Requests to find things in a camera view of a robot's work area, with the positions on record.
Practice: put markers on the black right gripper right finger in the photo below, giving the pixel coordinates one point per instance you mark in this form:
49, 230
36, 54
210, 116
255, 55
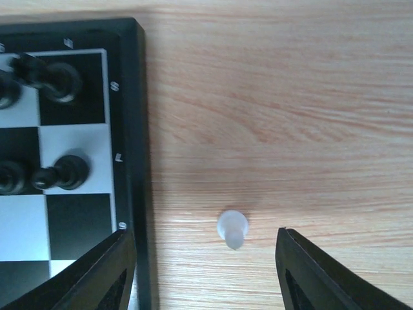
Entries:
309, 278

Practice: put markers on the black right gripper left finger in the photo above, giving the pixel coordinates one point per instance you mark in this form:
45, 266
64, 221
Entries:
100, 279

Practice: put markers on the white pawn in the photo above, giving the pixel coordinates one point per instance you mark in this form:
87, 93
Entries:
232, 227

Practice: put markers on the black white chessboard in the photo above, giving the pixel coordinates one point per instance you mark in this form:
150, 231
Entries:
45, 231

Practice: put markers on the black pawn h file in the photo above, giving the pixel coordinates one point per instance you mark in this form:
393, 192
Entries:
69, 172

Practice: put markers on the black pawn g file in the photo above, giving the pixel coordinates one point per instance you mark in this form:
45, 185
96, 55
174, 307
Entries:
13, 178

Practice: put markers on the black rook corner h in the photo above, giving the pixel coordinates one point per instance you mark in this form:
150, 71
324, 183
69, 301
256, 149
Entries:
59, 82

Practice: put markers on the black knight g file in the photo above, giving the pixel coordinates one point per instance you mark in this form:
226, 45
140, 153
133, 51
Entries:
10, 88

